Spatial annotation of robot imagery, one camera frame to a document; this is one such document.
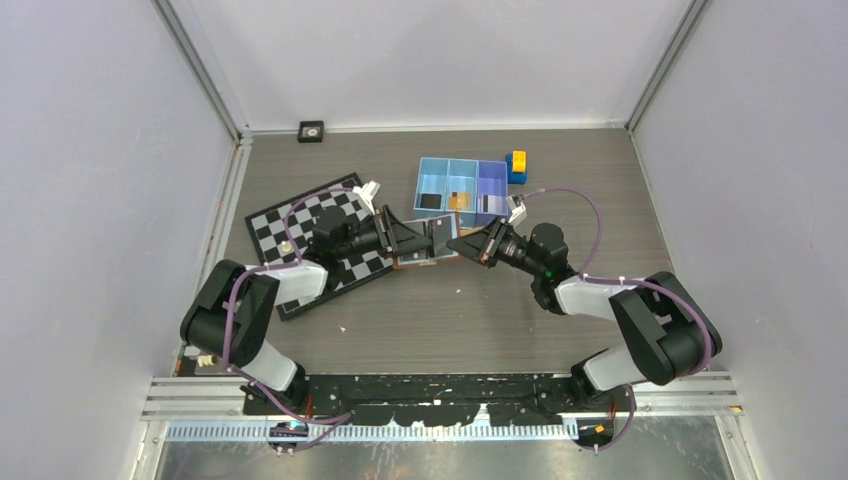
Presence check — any orange card in bin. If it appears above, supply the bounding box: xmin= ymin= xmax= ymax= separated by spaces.
xmin=447 ymin=191 xmax=473 ymax=211

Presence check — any black white chessboard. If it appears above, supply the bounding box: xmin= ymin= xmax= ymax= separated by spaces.
xmin=245 ymin=172 xmax=393 ymax=321

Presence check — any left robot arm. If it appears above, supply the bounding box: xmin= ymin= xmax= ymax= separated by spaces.
xmin=179 ymin=207 xmax=433 ymax=414

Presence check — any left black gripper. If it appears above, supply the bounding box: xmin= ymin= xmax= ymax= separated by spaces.
xmin=336 ymin=205 xmax=431 ymax=261

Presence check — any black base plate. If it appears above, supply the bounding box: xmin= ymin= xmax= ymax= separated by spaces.
xmin=242 ymin=373 xmax=631 ymax=427

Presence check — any light blue left bin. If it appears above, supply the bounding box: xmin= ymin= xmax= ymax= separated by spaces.
xmin=413 ymin=157 xmax=449 ymax=218

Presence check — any light blue bin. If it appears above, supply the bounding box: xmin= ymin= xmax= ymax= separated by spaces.
xmin=413 ymin=157 xmax=449 ymax=218
xmin=446 ymin=159 xmax=478 ymax=229

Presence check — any purple right bin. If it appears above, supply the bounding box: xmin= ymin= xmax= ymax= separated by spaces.
xmin=475 ymin=160 xmax=509 ymax=226

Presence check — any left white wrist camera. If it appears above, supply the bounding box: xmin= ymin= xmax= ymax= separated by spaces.
xmin=351 ymin=181 xmax=381 ymax=215

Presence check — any light blue middle bin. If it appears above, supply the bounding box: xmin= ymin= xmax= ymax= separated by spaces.
xmin=446 ymin=159 xmax=478 ymax=229

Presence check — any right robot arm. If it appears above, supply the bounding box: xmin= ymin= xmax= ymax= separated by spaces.
xmin=447 ymin=221 xmax=723 ymax=411

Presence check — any cream chess piece on floor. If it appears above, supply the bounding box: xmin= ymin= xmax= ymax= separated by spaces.
xmin=196 ymin=355 xmax=217 ymax=368

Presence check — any silver black card in bin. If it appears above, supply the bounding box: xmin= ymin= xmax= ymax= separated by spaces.
xmin=479 ymin=195 xmax=506 ymax=215

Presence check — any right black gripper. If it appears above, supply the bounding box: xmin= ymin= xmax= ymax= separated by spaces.
xmin=447 ymin=216 xmax=544 ymax=278

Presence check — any small black square box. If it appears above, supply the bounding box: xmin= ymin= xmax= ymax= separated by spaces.
xmin=297 ymin=120 xmax=325 ymax=143

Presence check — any grey card in holder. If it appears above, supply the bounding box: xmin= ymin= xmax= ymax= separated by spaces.
xmin=428 ymin=215 xmax=458 ymax=259

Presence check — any brown leather card holder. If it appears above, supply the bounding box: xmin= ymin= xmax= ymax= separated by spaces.
xmin=393 ymin=213 xmax=480 ymax=270

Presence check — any blue yellow toy block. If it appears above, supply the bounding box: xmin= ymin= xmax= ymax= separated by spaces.
xmin=505 ymin=150 xmax=527 ymax=185

